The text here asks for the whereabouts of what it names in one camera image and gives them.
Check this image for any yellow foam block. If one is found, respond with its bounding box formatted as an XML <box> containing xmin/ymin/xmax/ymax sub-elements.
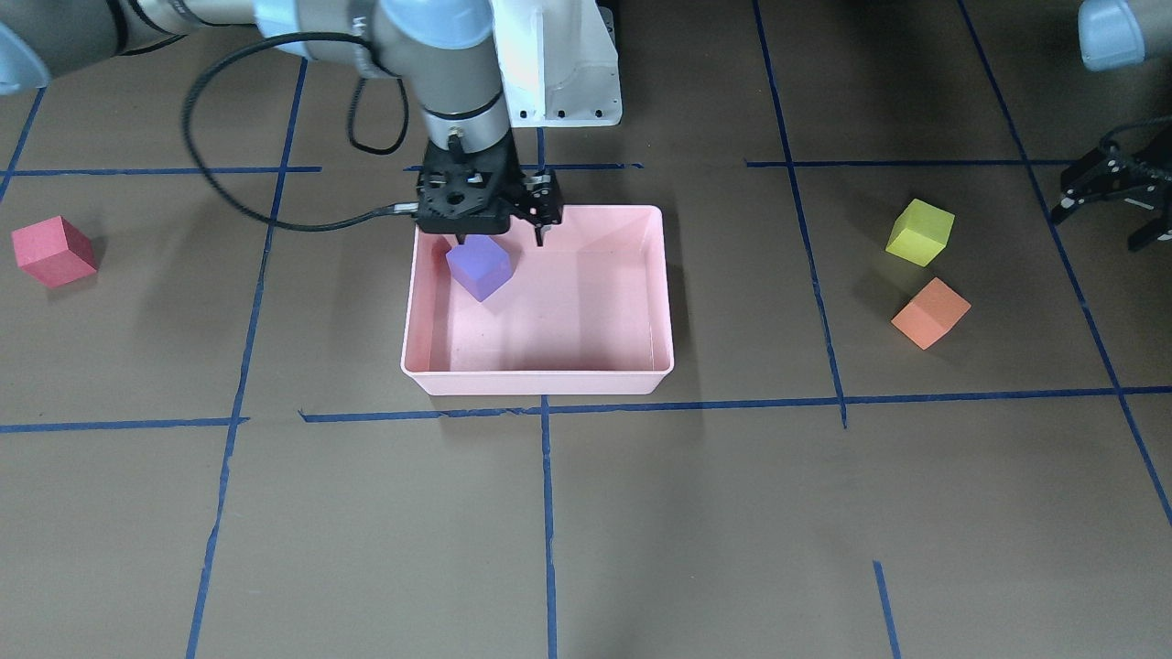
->
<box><xmin>884</xmin><ymin>199</ymin><xmax>956</xmax><ymax>267</ymax></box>

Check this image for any purple foam block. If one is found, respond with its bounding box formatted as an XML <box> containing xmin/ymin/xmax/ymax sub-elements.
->
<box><xmin>445</xmin><ymin>236</ymin><xmax>515</xmax><ymax>303</ymax></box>

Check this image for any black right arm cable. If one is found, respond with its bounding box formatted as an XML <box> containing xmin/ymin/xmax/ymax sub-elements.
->
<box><xmin>180</xmin><ymin>32</ymin><xmax>424</xmax><ymax>232</ymax></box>

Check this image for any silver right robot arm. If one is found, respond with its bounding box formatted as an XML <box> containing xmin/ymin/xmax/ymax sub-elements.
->
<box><xmin>1</xmin><ymin>1</ymin><xmax>565</xmax><ymax>243</ymax></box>

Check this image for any orange foam block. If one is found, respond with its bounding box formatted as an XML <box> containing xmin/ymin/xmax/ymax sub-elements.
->
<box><xmin>891</xmin><ymin>278</ymin><xmax>970</xmax><ymax>351</ymax></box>

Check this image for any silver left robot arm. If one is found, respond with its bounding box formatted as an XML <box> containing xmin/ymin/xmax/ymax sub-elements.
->
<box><xmin>1050</xmin><ymin>1</ymin><xmax>1171</xmax><ymax>252</ymax></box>

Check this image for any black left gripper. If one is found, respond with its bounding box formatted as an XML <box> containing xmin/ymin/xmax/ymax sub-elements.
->
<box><xmin>1049</xmin><ymin>140</ymin><xmax>1171</xmax><ymax>252</ymax></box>

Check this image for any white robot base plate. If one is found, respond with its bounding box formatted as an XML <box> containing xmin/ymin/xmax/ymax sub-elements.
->
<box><xmin>493</xmin><ymin>1</ymin><xmax>624</xmax><ymax>129</ymax></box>

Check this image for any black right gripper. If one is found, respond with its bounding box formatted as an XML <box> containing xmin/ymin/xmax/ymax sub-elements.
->
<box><xmin>416</xmin><ymin>137</ymin><xmax>563</xmax><ymax>249</ymax></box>

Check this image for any pink plastic bin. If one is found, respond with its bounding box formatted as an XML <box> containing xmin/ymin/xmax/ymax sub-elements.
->
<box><xmin>398</xmin><ymin>205</ymin><xmax>677</xmax><ymax>396</ymax></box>

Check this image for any red foam block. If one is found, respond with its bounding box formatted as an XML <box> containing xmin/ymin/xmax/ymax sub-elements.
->
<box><xmin>11</xmin><ymin>216</ymin><xmax>98</xmax><ymax>288</ymax></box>

